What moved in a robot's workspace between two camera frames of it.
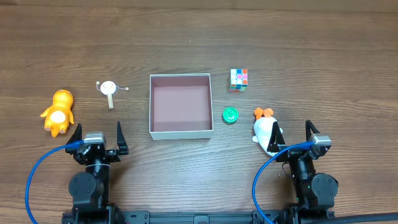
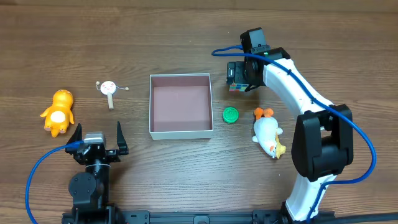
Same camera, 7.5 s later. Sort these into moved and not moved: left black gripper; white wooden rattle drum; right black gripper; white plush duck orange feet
Moved: right black gripper
Not moved: left black gripper; white wooden rattle drum; white plush duck orange feet
